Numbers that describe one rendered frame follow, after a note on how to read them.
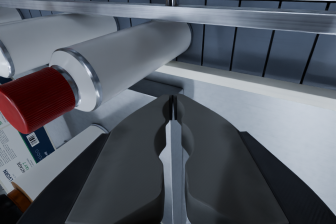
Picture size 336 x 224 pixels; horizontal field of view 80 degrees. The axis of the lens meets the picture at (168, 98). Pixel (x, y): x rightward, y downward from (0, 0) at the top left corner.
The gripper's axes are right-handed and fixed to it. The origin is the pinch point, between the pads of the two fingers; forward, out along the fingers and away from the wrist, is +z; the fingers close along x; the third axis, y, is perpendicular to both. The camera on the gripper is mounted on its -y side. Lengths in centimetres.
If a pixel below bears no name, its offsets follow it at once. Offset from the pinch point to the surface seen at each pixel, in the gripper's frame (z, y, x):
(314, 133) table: 11.4, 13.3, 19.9
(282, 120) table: 13.6, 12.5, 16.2
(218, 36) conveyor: 14.0, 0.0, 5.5
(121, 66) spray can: 4.2, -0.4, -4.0
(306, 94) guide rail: 5.9, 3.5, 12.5
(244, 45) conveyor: 12.4, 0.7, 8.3
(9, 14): 33.7, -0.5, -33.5
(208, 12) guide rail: 6.1, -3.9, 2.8
